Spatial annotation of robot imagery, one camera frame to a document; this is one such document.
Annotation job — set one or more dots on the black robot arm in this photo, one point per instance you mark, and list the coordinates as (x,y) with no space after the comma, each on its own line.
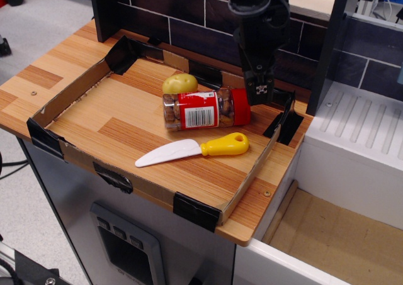
(252,7)

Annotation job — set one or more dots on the red-lidded spice bottle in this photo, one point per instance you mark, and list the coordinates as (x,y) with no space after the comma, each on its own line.
(207,109)

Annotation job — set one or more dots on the white toy sink unit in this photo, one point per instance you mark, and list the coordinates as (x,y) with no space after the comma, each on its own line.
(338,217)

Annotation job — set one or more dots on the dark grey shelf post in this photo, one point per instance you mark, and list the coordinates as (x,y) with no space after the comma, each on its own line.
(331,52)

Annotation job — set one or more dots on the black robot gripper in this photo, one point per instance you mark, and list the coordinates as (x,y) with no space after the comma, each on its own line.
(258,38)

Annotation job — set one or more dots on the grey toy oven cabinet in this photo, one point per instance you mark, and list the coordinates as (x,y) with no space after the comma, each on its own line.
(121,238)

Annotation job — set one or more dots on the yellow toy potato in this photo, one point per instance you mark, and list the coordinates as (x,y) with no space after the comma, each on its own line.
(180,83)

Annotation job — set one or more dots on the yellow-handled white toy knife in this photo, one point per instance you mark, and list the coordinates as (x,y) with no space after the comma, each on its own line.
(232,144)

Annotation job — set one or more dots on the cardboard fence with black tape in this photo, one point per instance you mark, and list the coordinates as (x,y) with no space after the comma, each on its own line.
(112,115)

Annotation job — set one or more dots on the dark left shelf post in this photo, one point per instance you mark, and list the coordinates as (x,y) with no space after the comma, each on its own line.
(107,17)

